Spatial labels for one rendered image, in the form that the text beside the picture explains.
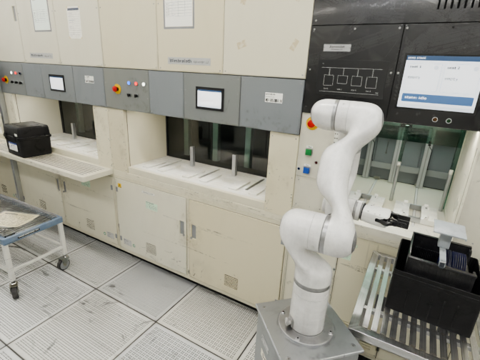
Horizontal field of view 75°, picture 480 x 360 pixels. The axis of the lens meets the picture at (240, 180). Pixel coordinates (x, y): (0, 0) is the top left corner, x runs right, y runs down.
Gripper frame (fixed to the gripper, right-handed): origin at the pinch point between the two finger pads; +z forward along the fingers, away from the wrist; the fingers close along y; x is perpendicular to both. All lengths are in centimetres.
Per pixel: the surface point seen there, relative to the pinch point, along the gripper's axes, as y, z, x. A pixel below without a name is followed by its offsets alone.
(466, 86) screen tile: -30, 10, 51
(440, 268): 10.9, 14.5, -9.2
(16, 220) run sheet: 36, -245, -60
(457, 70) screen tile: -30, 5, 56
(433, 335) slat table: 19.4, 17.1, -30.2
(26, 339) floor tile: 68, -178, -106
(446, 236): 1.9, 14.3, -0.8
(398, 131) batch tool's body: -79, -15, 23
